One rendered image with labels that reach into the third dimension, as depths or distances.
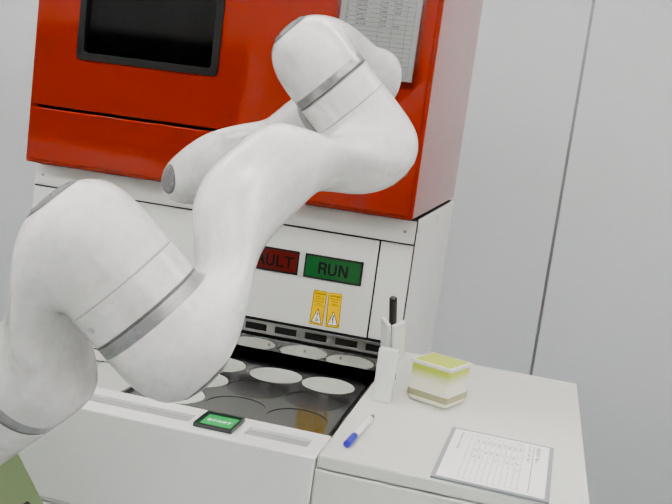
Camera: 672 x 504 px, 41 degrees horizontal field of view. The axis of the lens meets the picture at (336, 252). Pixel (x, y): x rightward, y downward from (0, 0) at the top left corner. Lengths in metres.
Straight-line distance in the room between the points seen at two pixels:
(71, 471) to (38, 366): 0.44
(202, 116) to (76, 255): 0.99
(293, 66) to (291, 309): 0.82
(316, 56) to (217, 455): 0.54
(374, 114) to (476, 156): 2.14
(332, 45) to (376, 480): 0.55
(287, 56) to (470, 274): 2.23
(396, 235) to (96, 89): 0.66
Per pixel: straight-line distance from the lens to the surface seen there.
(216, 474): 1.25
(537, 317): 3.26
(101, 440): 1.30
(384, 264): 1.76
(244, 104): 1.77
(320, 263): 1.79
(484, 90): 3.22
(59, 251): 0.84
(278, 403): 1.58
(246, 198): 0.93
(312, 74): 1.08
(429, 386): 1.46
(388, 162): 1.07
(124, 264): 0.84
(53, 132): 1.94
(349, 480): 1.20
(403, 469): 1.20
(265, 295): 1.83
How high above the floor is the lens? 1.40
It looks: 8 degrees down
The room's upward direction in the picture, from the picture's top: 8 degrees clockwise
